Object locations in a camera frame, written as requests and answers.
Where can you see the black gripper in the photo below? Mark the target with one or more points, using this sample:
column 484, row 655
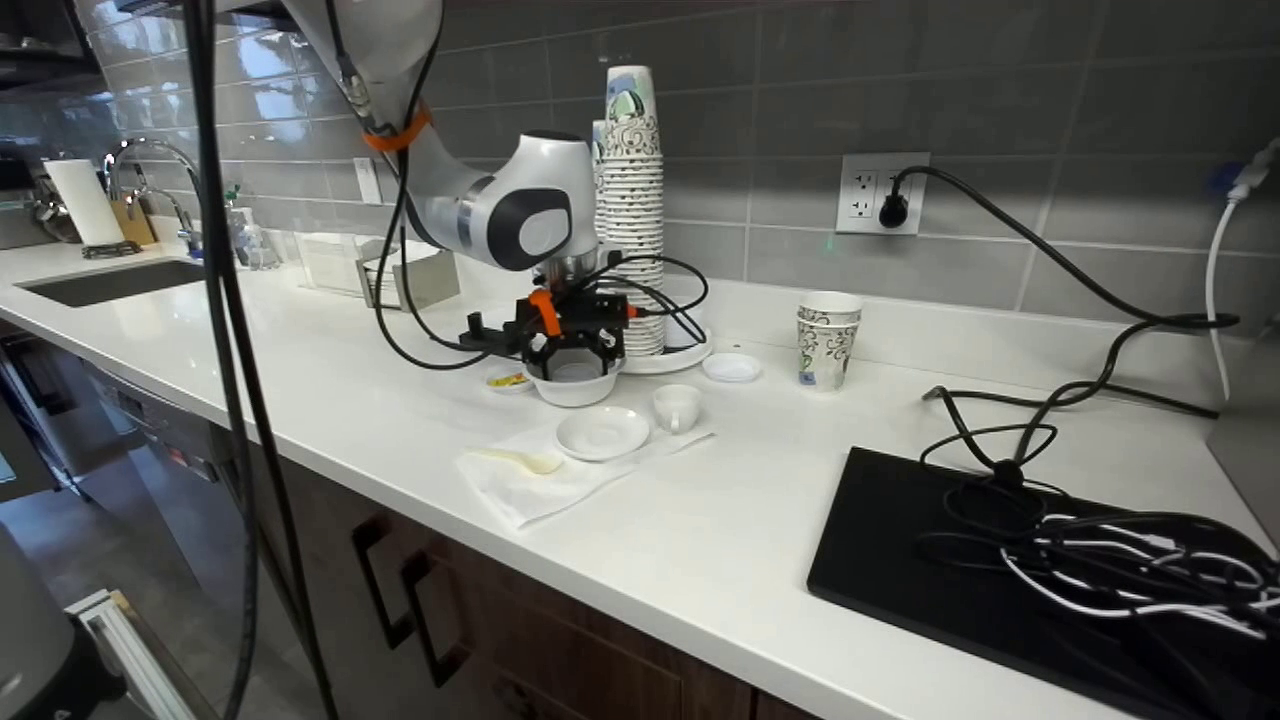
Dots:
column 586, row 320

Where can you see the small white cup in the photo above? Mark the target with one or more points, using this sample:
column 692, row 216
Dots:
column 676, row 405

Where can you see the tall paper cup stack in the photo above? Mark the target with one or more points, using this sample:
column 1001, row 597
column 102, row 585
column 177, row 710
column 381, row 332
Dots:
column 630, row 174

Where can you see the patterned paper cup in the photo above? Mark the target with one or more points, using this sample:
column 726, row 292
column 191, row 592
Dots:
column 830, row 347

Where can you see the white bowl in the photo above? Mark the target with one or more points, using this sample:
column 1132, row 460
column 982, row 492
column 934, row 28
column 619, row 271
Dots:
column 573, row 390

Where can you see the small yellow food scrap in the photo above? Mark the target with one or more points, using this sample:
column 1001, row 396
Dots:
column 509, row 381

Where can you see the small white saucer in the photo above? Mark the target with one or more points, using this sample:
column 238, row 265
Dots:
column 603, row 433

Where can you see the black holder block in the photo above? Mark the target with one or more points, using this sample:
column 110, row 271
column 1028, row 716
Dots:
column 488, row 339

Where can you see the yellowish plastic spoon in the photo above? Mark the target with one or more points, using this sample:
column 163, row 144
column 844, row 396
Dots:
column 527, row 460

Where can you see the white paper napkin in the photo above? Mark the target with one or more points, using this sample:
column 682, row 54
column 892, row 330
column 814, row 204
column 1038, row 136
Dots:
column 535, row 492

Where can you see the white box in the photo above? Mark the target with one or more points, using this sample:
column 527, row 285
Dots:
column 325, row 260

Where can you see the dark wood cabinet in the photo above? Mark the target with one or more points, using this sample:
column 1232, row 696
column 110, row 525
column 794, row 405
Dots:
column 573, row 655

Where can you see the clear soap bottle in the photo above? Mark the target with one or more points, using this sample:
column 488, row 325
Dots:
column 248, row 238

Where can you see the black induction cooktop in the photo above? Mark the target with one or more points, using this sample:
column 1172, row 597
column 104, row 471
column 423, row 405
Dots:
column 904, row 562

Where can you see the chrome faucet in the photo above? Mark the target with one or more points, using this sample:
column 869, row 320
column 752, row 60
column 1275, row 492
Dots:
column 173, row 149

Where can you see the dark sink basin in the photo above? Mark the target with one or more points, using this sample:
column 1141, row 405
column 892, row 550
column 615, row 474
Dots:
column 123, row 282

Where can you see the brown bottle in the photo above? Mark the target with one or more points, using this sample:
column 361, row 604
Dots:
column 132, row 223

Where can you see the white board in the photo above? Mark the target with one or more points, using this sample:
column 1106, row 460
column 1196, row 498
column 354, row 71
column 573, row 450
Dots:
column 82, row 201

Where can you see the dark range hood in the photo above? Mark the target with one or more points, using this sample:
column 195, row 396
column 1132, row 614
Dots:
column 43, row 43

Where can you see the black wrist camera orange bands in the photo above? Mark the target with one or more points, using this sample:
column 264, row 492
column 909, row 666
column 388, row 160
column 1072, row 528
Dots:
column 542, row 314

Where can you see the small white wall switch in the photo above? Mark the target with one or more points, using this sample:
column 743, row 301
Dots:
column 365, row 181

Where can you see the white wall outlet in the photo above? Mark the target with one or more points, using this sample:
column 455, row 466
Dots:
column 863, row 181

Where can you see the white metal frame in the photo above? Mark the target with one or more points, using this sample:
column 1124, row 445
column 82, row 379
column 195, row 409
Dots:
column 132, row 655

